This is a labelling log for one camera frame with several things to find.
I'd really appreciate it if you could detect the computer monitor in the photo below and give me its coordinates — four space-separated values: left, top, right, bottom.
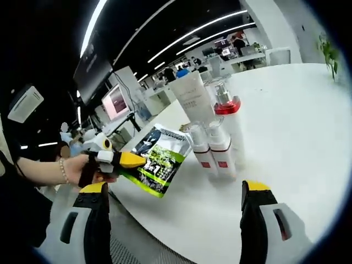
101 84 130 122

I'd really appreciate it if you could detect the small white skincare bottle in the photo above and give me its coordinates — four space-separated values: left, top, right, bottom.
186 124 218 177
206 120 238 182

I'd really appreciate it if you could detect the white mesh office chair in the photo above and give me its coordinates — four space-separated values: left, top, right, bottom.
35 175 193 264

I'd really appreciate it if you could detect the white skincare tube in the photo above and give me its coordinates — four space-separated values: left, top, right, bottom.
168 70 216 125

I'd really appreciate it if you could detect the white office counter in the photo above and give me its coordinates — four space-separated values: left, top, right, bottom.
142 82 182 116

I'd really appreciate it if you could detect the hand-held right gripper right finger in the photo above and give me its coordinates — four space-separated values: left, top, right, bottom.
240 180 314 264

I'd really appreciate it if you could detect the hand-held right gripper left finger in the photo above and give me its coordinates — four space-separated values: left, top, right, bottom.
43 181 112 264

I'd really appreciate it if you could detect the tall red-collared skincare bottle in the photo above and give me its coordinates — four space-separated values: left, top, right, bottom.
210 81 246 169

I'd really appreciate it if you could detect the monitor stand desk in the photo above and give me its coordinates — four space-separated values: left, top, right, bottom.
104 114 144 138

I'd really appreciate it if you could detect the blue crate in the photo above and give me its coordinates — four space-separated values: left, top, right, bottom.
175 68 191 80

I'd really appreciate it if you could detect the green black skincare sachet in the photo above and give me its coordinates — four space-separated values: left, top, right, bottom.
120 123 193 199

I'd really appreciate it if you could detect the potted green plant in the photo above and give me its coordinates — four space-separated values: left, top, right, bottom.
317 32 341 83

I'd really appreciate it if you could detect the person's left hand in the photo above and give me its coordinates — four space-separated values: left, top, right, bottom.
65 153 117 191

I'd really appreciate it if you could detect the person in black clothes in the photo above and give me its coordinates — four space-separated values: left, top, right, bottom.
0 153 53 248

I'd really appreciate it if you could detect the ceiling air conditioner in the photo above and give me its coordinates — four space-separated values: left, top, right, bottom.
7 85 45 124

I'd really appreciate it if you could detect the large black wall screen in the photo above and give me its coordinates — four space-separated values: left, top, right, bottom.
73 43 114 107

